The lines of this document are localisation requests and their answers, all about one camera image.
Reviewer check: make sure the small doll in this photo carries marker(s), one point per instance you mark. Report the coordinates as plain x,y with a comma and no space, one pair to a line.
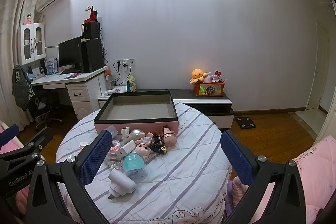
28,19

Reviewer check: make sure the black and white jacket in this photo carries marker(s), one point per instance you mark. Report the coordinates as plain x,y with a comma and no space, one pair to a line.
21,85

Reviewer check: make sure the clear plastic box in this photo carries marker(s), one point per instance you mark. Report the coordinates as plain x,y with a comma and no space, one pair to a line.
112,132

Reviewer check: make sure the black speaker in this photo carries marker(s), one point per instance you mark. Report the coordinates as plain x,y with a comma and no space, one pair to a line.
92,29

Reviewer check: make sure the black brick model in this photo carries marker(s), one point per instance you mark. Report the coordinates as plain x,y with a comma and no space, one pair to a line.
158,142

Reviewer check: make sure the white door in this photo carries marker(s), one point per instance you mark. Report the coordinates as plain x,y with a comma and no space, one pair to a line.
319,69

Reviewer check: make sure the pink quilt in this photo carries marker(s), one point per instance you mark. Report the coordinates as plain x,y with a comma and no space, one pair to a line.
320,161

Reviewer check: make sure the black computer monitor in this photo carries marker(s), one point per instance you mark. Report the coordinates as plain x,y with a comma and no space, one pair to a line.
69,52

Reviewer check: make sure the bottle with orange cap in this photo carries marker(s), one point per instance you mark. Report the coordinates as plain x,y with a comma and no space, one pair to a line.
109,79

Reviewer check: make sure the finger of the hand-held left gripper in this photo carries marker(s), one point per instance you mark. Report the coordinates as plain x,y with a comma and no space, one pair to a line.
39,138
9,134

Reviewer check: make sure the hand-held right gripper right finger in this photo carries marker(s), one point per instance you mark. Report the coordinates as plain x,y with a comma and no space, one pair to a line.
236,158

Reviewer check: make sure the white astronaut toy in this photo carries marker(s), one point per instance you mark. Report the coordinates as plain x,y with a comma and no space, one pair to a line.
137,133

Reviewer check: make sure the pink pig figurine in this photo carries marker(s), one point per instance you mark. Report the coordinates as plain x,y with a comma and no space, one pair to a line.
143,151

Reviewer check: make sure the white charger plug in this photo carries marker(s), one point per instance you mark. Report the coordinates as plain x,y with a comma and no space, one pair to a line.
120,183

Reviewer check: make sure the white desk with drawers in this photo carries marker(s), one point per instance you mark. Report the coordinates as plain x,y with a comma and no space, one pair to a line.
78,77

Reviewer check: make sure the orange toy box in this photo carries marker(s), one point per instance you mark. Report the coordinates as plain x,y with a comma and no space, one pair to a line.
209,89

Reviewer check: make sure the red box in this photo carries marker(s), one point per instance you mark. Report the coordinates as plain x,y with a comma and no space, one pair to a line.
92,16

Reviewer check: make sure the snack bag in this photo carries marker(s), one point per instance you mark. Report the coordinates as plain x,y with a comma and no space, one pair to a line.
132,83

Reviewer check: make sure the clear plastic packet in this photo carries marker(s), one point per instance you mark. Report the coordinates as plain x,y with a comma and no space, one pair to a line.
115,162

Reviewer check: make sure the orange octopus plush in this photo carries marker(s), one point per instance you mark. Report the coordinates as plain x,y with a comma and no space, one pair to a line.
197,75

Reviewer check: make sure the black office chair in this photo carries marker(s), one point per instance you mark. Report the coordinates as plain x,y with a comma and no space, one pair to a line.
47,106

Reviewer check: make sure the white wall cabinet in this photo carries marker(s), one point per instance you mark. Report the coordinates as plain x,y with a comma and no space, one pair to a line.
31,43

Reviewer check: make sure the white wall socket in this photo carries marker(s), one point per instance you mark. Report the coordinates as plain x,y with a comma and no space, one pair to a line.
126,62

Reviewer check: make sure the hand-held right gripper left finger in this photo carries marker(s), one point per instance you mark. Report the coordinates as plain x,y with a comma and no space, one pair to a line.
94,158

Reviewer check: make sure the teal round case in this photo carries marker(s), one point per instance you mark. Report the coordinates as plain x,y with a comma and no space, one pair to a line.
134,162

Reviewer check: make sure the rose gold cylinder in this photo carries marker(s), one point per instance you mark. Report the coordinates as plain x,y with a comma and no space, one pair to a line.
169,138

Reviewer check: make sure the pink brick donut model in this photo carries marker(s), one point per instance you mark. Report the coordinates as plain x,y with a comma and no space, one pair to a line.
115,148

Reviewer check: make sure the black computer tower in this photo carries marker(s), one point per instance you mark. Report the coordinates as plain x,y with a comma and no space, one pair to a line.
92,56

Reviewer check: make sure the white brick model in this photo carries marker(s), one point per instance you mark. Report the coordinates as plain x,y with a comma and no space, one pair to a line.
84,144

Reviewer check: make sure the black bathroom scale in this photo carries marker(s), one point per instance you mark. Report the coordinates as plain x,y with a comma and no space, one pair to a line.
245,123

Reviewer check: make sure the black and white low cabinet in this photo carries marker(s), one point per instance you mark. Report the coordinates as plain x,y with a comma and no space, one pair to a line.
204,101

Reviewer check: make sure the pink box with black rim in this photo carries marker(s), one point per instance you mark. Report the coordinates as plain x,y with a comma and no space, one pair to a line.
147,126

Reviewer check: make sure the white power bank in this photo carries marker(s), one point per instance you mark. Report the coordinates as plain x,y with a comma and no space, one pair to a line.
127,148

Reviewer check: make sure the beige curtain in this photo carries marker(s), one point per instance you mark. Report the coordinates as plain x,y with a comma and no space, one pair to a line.
10,43

